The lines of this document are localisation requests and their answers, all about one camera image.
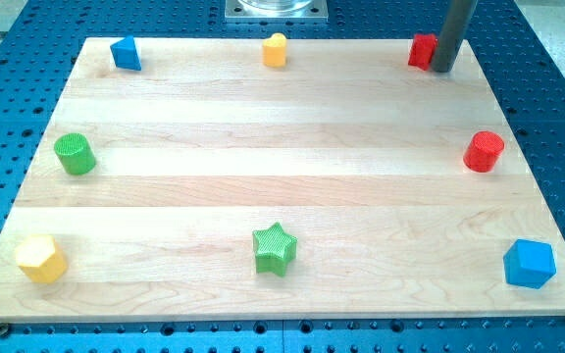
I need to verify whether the yellow hexagon block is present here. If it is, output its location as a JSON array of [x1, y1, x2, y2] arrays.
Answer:
[[15, 234, 69, 283]]

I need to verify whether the light wooden board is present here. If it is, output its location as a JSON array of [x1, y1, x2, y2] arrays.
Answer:
[[0, 37, 565, 323]]

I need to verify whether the red angular block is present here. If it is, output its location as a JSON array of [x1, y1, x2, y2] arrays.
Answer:
[[408, 33, 438, 71]]

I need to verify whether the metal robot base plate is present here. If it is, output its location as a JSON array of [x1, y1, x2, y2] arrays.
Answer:
[[224, 0, 329, 23]]

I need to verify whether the blue cube block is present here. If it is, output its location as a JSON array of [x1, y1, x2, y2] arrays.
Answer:
[[503, 239, 557, 289]]

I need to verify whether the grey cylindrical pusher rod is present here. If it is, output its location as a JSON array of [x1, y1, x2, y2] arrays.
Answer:
[[431, 0, 478, 73]]

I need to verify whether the yellow heart block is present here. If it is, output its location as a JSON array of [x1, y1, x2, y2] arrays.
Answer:
[[262, 32, 287, 68]]

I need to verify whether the green star block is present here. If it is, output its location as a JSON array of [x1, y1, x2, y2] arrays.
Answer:
[[252, 223, 297, 277]]

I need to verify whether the green cylinder block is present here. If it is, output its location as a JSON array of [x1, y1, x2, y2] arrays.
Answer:
[[54, 132, 96, 176]]

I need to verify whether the blue triangle block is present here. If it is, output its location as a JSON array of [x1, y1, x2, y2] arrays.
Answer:
[[110, 35, 141, 71]]

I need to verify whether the red cylinder block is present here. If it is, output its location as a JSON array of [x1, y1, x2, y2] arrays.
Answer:
[[463, 130, 505, 173]]

